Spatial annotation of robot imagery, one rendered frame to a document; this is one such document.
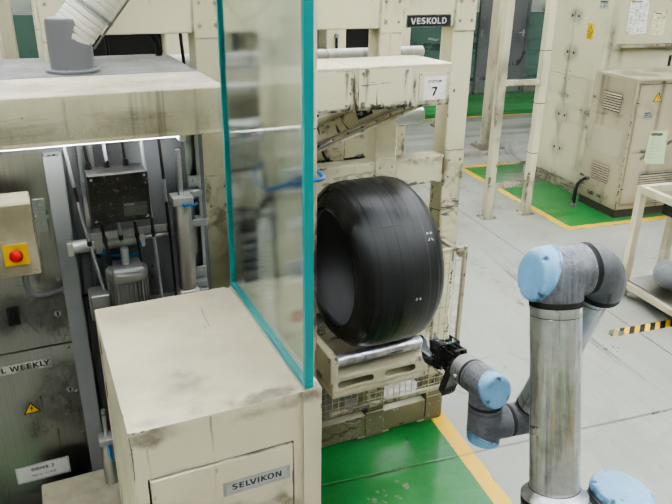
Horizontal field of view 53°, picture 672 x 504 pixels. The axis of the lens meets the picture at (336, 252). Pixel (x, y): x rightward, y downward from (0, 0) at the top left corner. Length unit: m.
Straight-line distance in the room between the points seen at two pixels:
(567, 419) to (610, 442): 2.03
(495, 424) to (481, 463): 1.41
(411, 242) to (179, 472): 0.99
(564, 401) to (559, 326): 0.17
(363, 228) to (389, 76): 0.58
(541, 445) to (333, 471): 1.70
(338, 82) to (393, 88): 0.21
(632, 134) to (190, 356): 5.38
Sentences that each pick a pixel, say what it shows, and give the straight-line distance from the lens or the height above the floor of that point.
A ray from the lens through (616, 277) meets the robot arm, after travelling 1.58.
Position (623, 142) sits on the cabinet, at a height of 0.70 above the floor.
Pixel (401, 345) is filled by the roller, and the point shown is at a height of 0.91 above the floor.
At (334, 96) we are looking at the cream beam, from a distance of 2.26.
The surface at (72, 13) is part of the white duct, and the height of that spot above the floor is 1.96.
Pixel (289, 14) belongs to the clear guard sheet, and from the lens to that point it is 1.27.
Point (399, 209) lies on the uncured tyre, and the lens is 2.08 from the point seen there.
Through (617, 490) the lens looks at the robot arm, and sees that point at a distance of 1.79.
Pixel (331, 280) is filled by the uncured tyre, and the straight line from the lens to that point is 2.51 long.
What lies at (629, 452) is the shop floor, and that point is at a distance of 3.59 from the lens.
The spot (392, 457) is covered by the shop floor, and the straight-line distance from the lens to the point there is 3.27.
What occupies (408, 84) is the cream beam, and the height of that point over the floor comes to 1.72.
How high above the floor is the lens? 2.08
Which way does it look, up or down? 23 degrees down
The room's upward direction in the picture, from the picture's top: 1 degrees clockwise
